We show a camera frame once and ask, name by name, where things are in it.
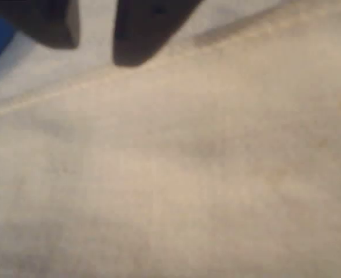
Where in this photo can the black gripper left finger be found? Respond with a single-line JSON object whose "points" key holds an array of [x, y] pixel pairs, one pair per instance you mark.
{"points": [[48, 23]]}

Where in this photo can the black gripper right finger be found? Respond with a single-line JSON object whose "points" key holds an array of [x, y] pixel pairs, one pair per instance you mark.
{"points": [[144, 32]]}

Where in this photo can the white cloth with coloured stripes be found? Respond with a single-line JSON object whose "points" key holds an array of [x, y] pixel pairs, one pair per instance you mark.
{"points": [[187, 173]]}

